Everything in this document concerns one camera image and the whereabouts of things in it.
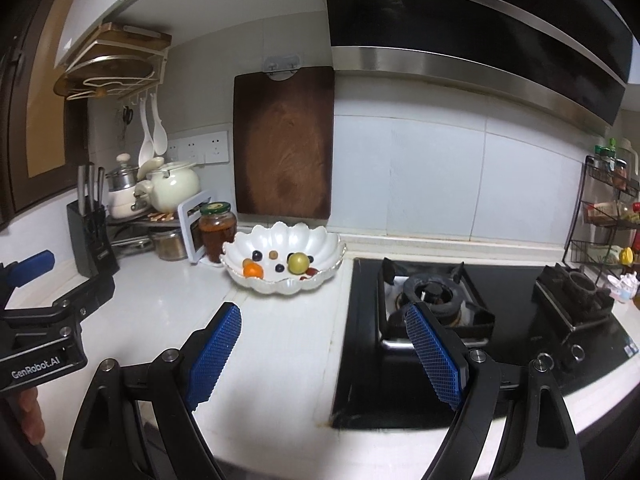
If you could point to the white tray stand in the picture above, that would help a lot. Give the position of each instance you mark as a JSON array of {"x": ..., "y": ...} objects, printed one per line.
[{"x": 189, "y": 215}]

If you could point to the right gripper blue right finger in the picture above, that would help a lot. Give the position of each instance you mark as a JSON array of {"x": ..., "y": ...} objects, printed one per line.
[{"x": 446, "y": 368}]

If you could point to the cream ceramic pot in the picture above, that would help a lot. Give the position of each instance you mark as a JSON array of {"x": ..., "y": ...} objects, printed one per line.
[{"x": 167, "y": 186}]

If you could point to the dark wooden cutting board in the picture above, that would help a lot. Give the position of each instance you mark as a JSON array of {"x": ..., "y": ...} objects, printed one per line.
[{"x": 283, "y": 144}]

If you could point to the small steel cream pot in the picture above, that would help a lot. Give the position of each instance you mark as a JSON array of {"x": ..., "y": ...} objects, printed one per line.
[{"x": 122, "y": 203}]

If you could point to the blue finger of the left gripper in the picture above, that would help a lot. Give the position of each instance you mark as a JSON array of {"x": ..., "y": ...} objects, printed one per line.
[{"x": 18, "y": 274}]

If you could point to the black gas stove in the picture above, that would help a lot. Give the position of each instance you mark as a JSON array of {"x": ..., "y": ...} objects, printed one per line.
[{"x": 382, "y": 384}]

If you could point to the black range hood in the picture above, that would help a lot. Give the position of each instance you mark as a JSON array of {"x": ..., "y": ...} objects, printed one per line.
[{"x": 571, "y": 58}]

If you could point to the white wall rack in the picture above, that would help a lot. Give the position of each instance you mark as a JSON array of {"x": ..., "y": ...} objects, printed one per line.
[{"x": 115, "y": 60}]

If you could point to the black wire spice rack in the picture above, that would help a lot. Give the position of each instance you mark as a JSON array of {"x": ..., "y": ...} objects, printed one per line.
[{"x": 604, "y": 233}]

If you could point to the amber jar green lid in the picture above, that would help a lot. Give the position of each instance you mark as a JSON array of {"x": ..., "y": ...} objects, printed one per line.
[{"x": 217, "y": 226}]

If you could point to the person's left hand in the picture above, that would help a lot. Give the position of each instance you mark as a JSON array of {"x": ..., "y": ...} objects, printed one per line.
[{"x": 32, "y": 422}]

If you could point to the white wall socket strip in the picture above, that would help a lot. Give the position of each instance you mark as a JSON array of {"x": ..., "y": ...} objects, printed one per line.
[{"x": 205, "y": 149}]

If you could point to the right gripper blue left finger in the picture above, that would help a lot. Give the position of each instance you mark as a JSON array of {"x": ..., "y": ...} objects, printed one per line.
[{"x": 208, "y": 352}]

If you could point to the black knife block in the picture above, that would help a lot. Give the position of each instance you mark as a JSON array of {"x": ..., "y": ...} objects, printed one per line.
[{"x": 86, "y": 220}]

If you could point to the green round fruit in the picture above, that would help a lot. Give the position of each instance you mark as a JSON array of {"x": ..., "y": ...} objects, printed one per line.
[{"x": 298, "y": 263}]

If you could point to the white scalloped fruit bowl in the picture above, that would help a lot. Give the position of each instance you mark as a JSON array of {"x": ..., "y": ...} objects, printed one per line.
[{"x": 327, "y": 248}]

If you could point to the orange mandarin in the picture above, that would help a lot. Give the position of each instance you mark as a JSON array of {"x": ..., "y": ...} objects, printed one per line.
[{"x": 253, "y": 270}]

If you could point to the white rice spoon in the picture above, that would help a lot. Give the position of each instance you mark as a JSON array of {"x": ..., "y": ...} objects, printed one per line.
[{"x": 159, "y": 135}]

